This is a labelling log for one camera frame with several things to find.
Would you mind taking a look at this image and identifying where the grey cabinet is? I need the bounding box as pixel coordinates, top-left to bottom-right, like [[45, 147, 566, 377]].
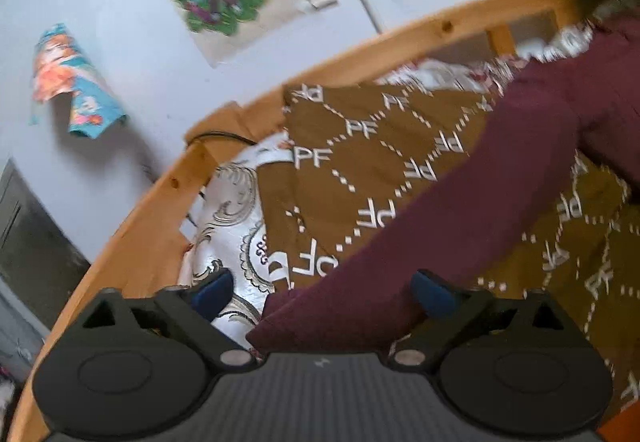
[[0, 157, 94, 385]]

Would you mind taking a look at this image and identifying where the curled colourful wall poster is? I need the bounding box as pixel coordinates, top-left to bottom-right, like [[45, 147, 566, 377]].
[[29, 23, 129, 142]]

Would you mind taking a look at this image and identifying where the white patterned bed sheet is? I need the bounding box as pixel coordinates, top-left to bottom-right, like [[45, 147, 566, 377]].
[[176, 22, 608, 348]]

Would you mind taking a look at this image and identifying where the wooden bed frame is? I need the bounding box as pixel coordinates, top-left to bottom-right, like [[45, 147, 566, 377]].
[[0, 0, 623, 442]]

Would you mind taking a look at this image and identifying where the brown lettered blanket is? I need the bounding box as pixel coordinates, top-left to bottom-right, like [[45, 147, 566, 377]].
[[262, 82, 640, 423]]

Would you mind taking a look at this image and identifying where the orange cloth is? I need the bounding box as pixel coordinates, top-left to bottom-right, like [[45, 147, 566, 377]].
[[597, 414, 640, 442]]

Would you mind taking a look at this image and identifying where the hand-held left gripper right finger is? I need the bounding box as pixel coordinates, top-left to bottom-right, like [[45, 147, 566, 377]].
[[387, 269, 584, 373]]

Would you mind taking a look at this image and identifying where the black cable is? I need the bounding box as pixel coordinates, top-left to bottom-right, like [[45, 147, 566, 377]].
[[189, 132, 257, 148]]

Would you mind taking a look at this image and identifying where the maroon sweater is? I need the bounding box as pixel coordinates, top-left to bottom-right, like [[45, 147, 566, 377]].
[[245, 14, 640, 356]]

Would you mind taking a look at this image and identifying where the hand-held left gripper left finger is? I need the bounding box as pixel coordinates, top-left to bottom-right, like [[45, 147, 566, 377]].
[[80, 268, 255, 373]]

